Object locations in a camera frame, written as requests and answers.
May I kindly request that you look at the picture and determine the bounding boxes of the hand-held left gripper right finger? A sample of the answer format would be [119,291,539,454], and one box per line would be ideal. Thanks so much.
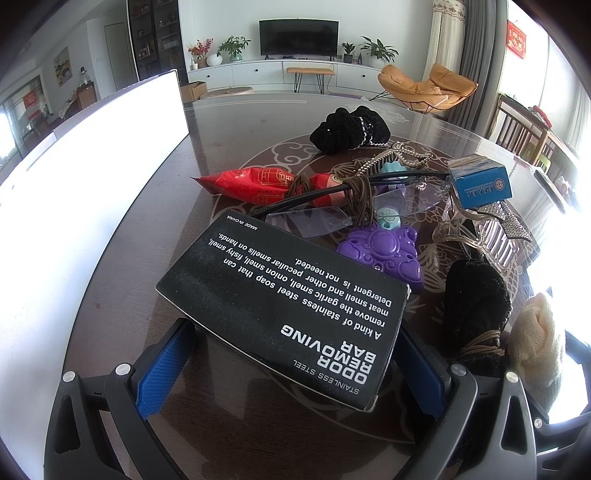
[394,324,552,480]

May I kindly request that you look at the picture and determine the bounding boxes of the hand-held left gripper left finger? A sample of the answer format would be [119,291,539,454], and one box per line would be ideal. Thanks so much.
[44,318,198,480]

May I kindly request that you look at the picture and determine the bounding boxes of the black printed cardboard box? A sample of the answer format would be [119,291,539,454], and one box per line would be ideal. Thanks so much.
[156,209,411,411]

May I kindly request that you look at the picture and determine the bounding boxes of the dark patterned desktop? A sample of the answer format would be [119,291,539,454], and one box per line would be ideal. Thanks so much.
[65,92,591,480]

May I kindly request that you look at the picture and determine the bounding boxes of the cream mesh scrunchie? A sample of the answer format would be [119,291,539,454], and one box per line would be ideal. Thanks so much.
[508,293,566,411]

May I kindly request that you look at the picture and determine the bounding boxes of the purple toy mirror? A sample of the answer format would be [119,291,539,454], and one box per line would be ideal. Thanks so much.
[336,207,423,294]

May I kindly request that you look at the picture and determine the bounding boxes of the clear plastic hair claw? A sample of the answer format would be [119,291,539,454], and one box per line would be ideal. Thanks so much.
[433,203,522,273]

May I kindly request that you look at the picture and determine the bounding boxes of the rhinestone hair clip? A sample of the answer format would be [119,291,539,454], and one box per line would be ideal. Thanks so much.
[462,200,532,243]

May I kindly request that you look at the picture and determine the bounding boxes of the clear glasses with black temples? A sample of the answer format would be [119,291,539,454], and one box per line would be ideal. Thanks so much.
[256,170,455,240]

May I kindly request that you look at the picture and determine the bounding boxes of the blue cardboard box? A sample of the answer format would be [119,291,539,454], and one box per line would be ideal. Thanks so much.
[447,155,514,204]

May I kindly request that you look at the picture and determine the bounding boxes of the red snack packet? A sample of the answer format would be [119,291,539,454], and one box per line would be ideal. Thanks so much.
[191,167,347,207]

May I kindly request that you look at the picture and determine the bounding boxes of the small purple teal toy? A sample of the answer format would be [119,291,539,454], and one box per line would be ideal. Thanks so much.
[369,161,411,195]

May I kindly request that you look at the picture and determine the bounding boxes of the beaded hair claw clip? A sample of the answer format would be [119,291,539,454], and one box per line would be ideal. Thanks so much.
[355,142,432,178]

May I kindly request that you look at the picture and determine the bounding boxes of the black scrunchie with rhinestones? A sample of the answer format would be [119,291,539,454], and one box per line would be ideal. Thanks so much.
[309,106,392,155]

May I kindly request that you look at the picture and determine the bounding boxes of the wooden dining chair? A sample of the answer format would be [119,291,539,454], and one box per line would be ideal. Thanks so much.
[492,93,555,162]

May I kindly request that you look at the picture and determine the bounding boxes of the brown cardboard box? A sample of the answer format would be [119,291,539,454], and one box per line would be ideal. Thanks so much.
[179,81,208,102]

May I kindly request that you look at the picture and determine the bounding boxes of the orange lounge chair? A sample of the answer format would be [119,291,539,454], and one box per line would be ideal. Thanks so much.
[378,64,478,114]

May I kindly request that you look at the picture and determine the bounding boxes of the white television cabinet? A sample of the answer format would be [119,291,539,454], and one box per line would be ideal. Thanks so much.
[187,59,393,93]

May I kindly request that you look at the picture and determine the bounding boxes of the white door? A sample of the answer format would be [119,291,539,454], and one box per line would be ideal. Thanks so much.
[104,22,127,93]

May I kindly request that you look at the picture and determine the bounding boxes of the red flower plant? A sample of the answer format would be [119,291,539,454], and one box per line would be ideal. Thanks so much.
[188,39,215,69]

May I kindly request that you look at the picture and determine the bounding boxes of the grey and white curtain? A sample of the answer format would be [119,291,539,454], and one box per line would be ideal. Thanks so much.
[427,0,509,130]

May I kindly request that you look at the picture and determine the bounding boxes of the wooden bench with metal legs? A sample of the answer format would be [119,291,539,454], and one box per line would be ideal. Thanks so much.
[286,67,335,94]

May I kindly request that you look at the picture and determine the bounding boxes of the dark glass display cabinet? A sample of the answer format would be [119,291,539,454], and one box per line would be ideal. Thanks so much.
[127,0,188,88]

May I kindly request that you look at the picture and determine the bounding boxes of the large leafy potted plant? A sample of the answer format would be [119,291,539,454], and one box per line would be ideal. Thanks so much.
[359,36,399,68]

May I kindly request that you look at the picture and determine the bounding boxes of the green potted plant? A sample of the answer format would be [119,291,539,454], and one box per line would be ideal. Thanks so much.
[217,36,251,62]

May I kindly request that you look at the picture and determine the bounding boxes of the black television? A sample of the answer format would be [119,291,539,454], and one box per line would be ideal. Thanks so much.
[259,19,339,57]

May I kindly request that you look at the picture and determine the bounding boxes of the black fuzzy hair tie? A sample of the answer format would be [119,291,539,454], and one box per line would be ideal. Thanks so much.
[443,258,512,377]

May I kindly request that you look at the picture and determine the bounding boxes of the brown hair tie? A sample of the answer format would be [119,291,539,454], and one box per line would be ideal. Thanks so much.
[345,176,376,228]
[284,173,315,200]

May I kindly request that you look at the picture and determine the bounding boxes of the framed wall painting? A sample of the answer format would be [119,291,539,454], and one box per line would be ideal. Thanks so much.
[53,46,72,86]

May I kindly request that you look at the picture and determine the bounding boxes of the red wall hanging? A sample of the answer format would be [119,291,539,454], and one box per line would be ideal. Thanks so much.
[507,19,528,59]

